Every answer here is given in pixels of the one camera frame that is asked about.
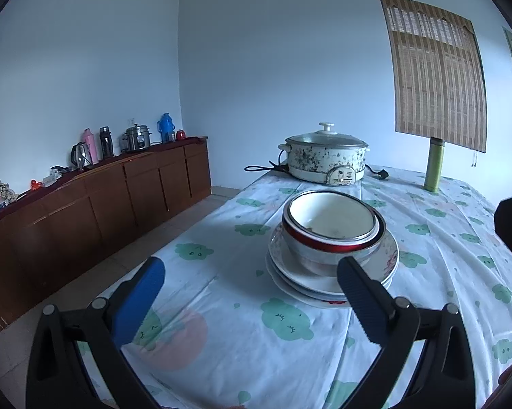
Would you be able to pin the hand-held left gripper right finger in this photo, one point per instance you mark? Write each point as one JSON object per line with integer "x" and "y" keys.
{"x": 362, "y": 302}

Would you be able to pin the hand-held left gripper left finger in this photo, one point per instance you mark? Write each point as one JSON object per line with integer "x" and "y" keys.
{"x": 138, "y": 302}

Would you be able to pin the white plate with red flower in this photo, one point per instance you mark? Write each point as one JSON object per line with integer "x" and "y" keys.
{"x": 324, "y": 305}

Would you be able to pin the white plate with blue pattern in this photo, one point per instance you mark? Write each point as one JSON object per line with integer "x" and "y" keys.
{"x": 298, "y": 293}

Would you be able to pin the stainless steel bowl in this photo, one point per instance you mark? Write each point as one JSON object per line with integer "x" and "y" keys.
{"x": 311, "y": 260}

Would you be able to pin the red plastic bowl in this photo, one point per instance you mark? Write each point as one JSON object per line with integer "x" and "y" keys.
{"x": 324, "y": 245}

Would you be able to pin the white plate with pink floral rim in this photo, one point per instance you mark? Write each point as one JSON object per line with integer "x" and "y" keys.
{"x": 290, "y": 273}

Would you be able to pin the white enamel bowl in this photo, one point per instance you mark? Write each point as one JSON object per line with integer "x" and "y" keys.
{"x": 324, "y": 217}

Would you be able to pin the brown wooden sideboard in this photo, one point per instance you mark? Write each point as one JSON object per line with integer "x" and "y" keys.
{"x": 89, "y": 221}

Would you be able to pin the green thermos bottle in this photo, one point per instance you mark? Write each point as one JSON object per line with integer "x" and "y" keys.
{"x": 433, "y": 166}

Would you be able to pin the white tablecloth with green clouds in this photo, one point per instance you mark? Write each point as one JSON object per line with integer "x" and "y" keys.
{"x": 239, "y": 264}

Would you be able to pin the speckled white electric cooking pot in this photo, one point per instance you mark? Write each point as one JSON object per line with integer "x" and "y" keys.
{"x": 315, "y": 162}

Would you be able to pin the black electric kettle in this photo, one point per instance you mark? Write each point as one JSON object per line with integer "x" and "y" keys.
{"x": 80, "y": 157}

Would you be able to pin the small red toy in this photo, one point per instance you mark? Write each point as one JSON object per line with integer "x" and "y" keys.
{"x": 35, "y": 185}

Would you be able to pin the pink thermos bottle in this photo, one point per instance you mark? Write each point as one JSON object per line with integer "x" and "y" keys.
{"x": 90, "y": 147}

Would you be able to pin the black thermos bottle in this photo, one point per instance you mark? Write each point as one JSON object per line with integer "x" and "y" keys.
{"x": 106, "y": 142}

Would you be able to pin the steel rice cooker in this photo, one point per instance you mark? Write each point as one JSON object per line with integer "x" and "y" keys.
{"x": 136, "y": 138}

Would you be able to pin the bamboo window blind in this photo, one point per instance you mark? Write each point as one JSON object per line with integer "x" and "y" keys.
{"x": 439, "y": 76}

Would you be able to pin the glass pot lid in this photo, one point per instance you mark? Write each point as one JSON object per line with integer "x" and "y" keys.
{"x": 324, "y": 138}

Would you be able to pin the small red jar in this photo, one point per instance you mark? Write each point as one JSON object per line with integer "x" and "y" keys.
{"x": 181, "y": 135}

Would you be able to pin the blue thermos jug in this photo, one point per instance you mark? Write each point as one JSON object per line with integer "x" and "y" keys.
{"x": 166, "y": 128}

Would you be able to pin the crumpled floral cloth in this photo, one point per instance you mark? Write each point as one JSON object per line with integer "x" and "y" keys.
{"x": 0, "y": 189}

